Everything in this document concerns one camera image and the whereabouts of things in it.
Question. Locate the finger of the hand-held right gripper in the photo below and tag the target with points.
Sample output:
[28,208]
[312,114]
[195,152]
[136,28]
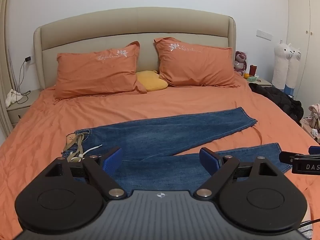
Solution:
[287,157]

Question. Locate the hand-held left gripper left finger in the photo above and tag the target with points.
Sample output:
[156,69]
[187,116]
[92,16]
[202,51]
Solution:
[112,160]

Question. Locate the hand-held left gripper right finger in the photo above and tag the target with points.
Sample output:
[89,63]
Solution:
[207,159]

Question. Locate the blue denim pants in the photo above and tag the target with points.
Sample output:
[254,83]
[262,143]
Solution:
[160,140]

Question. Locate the beige fabric belt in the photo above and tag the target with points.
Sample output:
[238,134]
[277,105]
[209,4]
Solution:
[75,146]

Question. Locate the pile of light clothes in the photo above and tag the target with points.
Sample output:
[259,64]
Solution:
[313,120]

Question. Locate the black jacket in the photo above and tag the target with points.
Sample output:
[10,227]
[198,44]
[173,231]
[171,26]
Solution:
[280,100]

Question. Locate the beige nightstand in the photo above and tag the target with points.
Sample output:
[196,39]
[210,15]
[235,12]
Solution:
[23,110]
[263,82]

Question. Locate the orange bed sheet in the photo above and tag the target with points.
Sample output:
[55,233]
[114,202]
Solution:
[37,135]

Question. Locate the green box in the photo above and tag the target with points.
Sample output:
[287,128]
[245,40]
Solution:
[251,78]

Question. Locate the orange embroidered pillow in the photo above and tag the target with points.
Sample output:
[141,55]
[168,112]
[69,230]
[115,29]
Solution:
[97,75]
[197,65]

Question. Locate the white alpaca plush pillow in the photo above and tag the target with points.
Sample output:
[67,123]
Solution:
[295,70]
[281,65]

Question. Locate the yellow cushion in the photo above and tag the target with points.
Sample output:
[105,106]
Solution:
[151,81]

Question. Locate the orange fruit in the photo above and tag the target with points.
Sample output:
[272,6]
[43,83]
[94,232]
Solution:
[246,75]

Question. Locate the purple plush bear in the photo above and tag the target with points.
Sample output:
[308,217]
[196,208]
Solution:
[240,61]

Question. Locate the white cloth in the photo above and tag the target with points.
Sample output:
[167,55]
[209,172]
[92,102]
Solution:
[11,98]

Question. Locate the beige padded headboard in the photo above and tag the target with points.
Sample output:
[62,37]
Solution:
[140,25]

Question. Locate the cream wardrobe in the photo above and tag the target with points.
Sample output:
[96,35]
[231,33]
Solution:
[305,17]

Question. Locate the white wall switch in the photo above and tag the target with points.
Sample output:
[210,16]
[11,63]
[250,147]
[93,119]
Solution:
[264,35]

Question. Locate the black wall charger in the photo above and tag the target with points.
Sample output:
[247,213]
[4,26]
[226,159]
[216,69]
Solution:
[27,59]

